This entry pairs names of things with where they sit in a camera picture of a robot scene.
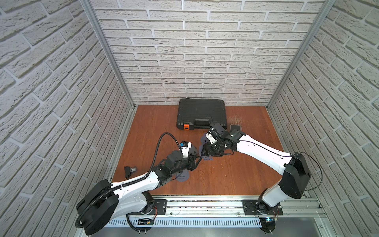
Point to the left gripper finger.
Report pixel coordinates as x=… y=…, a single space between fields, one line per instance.
x=197 y=159
x=194 y=167

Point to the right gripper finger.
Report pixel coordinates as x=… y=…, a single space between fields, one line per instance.
x=211 y=153
x=207 y=146

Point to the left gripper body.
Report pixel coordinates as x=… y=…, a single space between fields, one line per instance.
x=195 y=160

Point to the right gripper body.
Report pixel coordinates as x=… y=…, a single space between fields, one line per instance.
x=217 y=146

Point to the grey phone stand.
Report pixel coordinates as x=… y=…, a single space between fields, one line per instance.
x=203 y=153
x=182 y=176

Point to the black phone stand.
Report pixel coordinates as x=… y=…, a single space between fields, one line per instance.
x=235 y=127

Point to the purple-grey phone stand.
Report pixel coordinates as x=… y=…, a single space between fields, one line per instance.
x=204 y=139

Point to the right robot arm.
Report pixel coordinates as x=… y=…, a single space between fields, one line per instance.
x=292 y=167

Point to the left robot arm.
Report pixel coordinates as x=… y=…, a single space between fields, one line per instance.
x=106 y=200

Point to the dark grey stand wooden base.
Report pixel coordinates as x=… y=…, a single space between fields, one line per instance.
x=194 y=150

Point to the black plastic tool case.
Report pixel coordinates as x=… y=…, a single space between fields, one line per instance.
x=201 y=113

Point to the small black clip object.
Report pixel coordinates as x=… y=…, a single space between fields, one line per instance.
x=129 y=171

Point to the right corner aluminium profile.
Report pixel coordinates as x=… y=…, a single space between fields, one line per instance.
x=321 y=16

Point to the corner aluminium profile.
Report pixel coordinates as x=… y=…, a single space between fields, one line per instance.
x=89 y=10
x=321 y=16

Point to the left corner aluminium profile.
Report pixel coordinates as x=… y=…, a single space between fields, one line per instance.
x=89 y=10

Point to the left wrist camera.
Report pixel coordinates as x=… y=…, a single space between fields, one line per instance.
x=185 y=148

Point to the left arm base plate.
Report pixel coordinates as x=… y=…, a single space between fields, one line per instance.
x=158 y=207

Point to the aluminium front rail frame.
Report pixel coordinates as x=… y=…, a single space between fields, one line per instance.
x=304 y=216

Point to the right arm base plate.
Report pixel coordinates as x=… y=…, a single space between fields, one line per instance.
x=256 y=207

